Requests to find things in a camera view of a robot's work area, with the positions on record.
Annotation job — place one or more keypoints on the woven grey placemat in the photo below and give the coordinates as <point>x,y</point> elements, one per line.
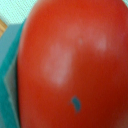
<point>15,11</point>

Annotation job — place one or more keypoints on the toy fork wooden handle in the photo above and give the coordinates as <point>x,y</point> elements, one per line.
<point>3,27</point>

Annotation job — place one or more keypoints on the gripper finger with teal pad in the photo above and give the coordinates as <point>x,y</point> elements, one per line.
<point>9,42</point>

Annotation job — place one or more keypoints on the red toy tomato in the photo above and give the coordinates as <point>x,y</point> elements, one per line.
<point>73,65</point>

